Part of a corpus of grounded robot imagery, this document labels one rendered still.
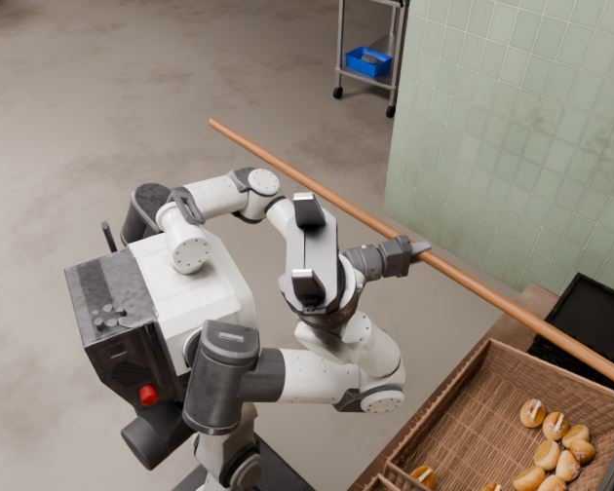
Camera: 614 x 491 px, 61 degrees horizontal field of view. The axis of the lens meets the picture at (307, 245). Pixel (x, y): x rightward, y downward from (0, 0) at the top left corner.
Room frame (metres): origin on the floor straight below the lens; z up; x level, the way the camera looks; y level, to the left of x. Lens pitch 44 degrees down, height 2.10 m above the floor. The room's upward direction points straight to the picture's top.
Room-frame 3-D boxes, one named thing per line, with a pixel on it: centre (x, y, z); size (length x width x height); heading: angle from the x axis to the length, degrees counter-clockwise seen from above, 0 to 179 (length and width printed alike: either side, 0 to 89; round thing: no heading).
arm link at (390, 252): (0.87, -0.18, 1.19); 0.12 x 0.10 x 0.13; 105
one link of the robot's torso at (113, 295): (0.63, 0.27, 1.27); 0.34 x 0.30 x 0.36; 28
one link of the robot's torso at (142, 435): (0.60, 0.28, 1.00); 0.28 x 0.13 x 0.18; 137
